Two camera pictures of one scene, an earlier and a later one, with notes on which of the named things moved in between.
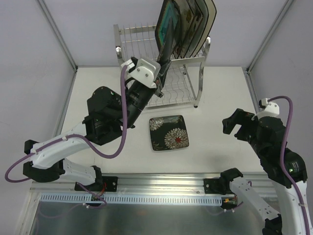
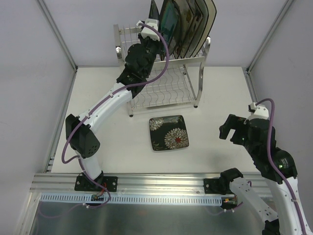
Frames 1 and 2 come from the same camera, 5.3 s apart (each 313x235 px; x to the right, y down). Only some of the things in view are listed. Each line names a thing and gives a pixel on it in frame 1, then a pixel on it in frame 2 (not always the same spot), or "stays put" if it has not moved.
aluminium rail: x=157 y=182 stays put
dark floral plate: x=168 y=132 stays put
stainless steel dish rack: x=183 y=84 stays put
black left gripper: x=151 y=90 to x=151 y=42
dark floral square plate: x=166 y=57 to x=154 y=12
